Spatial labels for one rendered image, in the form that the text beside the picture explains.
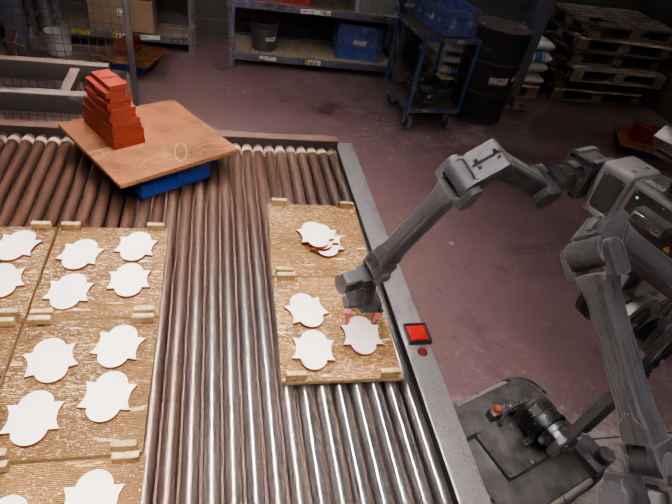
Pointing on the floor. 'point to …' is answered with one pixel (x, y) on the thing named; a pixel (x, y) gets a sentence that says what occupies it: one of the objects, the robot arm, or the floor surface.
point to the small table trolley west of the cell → (398, 94)
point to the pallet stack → (603, 53)
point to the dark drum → (491, 68)
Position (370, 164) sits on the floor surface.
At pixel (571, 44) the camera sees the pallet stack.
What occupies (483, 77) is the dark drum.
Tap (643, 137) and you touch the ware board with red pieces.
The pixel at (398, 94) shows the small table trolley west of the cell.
